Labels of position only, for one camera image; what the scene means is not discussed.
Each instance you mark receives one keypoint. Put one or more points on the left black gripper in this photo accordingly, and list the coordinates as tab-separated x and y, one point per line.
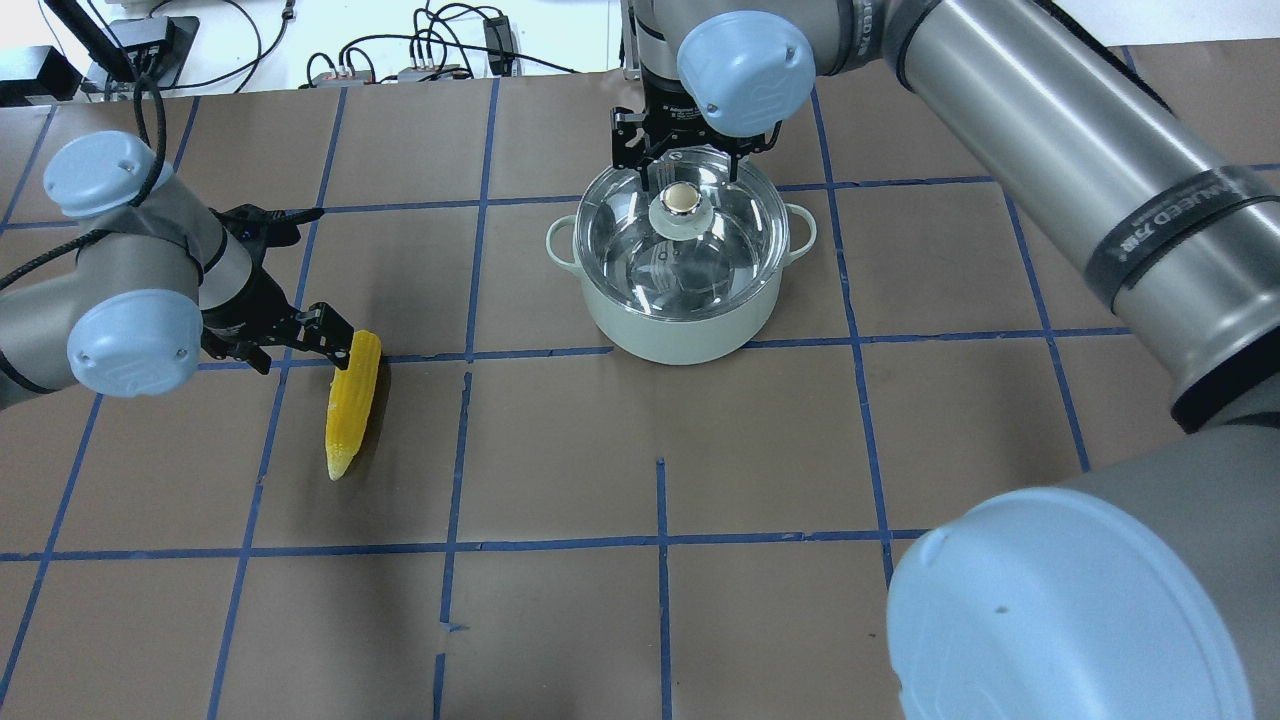
247	304

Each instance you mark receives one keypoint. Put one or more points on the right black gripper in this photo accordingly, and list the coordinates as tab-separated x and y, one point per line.
663	113

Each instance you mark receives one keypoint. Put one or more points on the yellow corn cob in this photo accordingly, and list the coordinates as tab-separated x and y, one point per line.
350	404

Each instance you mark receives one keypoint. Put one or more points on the glass pot lid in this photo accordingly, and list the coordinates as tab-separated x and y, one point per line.
696	247

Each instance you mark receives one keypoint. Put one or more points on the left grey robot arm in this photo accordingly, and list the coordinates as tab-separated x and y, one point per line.
159	280

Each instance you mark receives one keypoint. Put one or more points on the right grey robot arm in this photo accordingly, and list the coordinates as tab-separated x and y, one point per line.
1047	585

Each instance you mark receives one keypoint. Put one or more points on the pale green steel pot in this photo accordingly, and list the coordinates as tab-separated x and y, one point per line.
670	343

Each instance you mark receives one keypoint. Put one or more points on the black power adapter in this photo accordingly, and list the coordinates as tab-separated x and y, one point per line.
501	48

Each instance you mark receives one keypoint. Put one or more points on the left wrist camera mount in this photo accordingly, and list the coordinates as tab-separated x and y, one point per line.
261	229

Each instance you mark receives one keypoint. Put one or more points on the aluminium frame post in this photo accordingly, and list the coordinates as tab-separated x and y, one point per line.
630	57

